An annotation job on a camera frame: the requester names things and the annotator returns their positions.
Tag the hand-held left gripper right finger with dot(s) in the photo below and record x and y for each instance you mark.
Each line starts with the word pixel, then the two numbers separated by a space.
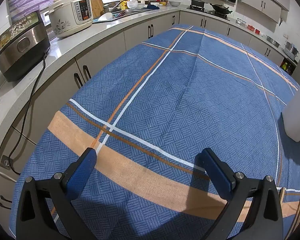
pixel 216 172

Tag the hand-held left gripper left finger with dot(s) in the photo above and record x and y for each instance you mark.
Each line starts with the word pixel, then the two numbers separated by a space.
pixel 81 172

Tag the white utensil holder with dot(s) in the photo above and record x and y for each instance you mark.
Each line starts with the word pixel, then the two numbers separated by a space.
pixel 297 115

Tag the blue plaid tablecloth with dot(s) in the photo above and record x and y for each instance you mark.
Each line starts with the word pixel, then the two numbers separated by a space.
pixel 165 92

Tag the group of oil bottles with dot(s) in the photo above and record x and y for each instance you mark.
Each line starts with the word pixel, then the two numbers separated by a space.
pixel 286 67

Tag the black and silver rice cooker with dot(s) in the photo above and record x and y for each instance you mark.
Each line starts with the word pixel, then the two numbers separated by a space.
pixel 22 52

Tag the steel steamer pot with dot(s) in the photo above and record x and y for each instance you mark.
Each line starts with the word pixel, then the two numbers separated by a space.
pixel 290 51

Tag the steel basin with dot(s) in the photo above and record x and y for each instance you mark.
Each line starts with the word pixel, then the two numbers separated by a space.
pixel 273 41

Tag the red food containers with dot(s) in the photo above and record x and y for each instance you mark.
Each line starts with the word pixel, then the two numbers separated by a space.
pixel 253 29

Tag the grey base cabinets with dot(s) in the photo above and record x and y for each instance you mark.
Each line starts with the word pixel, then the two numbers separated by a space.
pixel 140 33

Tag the glass jars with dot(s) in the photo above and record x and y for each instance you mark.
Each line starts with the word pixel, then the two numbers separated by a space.
pixel 241 22

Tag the blue dish tray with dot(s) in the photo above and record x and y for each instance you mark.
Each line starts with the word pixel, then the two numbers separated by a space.
pixel 107 20

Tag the white plate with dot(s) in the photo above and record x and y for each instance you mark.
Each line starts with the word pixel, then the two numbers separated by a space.
pixel 105 17

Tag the white electric pressure cooker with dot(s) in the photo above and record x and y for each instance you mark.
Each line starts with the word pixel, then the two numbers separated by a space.
pixel 67 12

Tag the black gas stove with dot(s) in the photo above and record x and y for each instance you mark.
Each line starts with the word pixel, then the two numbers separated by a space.
pixel 206 10

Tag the black wok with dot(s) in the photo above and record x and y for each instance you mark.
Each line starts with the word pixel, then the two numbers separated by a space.
pixel 221 8

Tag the black scissors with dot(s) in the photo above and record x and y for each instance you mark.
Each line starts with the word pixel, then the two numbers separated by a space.
pixel 281 21

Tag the wooden cutting board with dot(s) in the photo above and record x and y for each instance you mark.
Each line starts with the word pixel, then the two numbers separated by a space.
pixel 96 6

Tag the steel kitchen sink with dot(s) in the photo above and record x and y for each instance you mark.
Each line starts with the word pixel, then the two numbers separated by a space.
pixel 133 11

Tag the black cooking pot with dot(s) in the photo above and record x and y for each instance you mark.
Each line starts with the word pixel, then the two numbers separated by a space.
pixel 197 3

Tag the steel faucet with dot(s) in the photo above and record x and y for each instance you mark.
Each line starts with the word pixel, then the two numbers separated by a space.
pixel 116 5

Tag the white bowl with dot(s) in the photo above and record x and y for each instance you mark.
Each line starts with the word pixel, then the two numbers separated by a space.
pixel 175 4

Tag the stack of white bowls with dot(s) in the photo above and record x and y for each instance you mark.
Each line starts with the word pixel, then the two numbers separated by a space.
pixel 132 4

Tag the yellow bottle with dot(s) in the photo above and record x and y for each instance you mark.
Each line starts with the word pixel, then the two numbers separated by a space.
pixel 123 0

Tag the blue rag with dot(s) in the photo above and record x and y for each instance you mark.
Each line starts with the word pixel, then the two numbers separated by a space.
pixel 153 6

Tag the group of seasoning jars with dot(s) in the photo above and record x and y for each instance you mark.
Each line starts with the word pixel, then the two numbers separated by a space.
pixel 162 1

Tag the grey wall cabinets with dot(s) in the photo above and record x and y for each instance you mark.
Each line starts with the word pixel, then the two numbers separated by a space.
pixel 262 0

